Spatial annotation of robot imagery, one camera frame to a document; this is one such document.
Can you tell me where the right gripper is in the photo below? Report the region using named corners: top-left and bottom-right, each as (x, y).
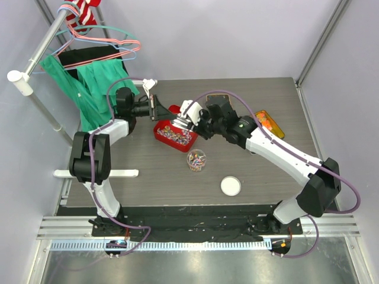
top-left (188, 107), bottom-right (226, 140)

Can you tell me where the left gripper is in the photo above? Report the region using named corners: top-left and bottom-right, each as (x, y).
top-left (130, 95), bottom-right (177, 122)

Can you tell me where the red square candy box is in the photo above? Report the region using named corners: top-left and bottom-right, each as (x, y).
top-left (153, 120), bottom-right (198, 153)

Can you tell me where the silver metal scoop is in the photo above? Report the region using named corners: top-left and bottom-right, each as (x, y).
top-left (171, 117), bottom-right (192, 130)

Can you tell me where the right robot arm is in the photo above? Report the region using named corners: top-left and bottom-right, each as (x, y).
top-left (188, 98), bottom-right (341, 234)

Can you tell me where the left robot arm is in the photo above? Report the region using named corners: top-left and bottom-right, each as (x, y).
top-left (69, 87), bottom-right (175, 236)

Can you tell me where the gold rectangular tin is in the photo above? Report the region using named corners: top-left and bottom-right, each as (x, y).
top-left (205, 93), bottom-right (232, 104)

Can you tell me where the white rack foot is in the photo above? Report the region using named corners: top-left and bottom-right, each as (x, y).
top-left (132, 80), bottom-right (143, 86)

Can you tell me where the clear plastic round jar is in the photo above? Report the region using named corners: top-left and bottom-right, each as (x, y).
top-left (187, 149), bottom-right (207, 172)

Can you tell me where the white round jar lid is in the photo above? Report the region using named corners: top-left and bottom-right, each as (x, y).
top-left (220, 176), bottom-right (242, 196)

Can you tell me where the green cloth garment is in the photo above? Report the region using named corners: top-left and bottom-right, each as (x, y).
top-left (40, 56), bottom-right (140, 132)

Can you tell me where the white flat bar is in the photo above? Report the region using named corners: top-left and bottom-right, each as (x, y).
top-left (53, 169), bottom-right (139, 179)

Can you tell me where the black garment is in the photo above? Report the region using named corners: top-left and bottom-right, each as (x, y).
top-left (58, 45), bottom-right (120, 66)

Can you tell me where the pink clothes hanger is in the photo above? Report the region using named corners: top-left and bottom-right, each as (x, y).
top-left (53, 1), bottom-right (142, 70)

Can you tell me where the red white striped garment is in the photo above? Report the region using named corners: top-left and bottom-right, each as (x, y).
top-left (66, 0), bottom-right (101, 27)

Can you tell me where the green clothes hanger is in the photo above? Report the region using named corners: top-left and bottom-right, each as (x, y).
top-left (55, 25), bottom-right (140, 47)

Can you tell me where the blue clothes hanger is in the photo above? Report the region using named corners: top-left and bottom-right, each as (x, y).
top-left (31, 6), bottom-right (137, 75)

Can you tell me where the metal clothes rack pole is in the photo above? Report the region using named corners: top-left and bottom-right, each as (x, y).
top-left (7, 0), bottom-right (78, 148)

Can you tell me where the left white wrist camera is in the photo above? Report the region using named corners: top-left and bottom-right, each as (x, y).
top-left (142, 79), bottom-right (158, 96)

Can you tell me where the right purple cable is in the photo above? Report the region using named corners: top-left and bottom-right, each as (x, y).
top-left (185, 90), bottom-right (361, 258)

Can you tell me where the purple cable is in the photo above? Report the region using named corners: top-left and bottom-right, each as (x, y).
top-left (185, 90), bottom-right (361, 258)
top-left (88, 77), bottom-right (152, 257)

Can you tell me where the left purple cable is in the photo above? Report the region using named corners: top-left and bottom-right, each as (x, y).
top-left (88, 77), bottom-right (152, 257)

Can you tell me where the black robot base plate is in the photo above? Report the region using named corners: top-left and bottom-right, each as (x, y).
top-left (56, 203), bottom-right (338, 237)

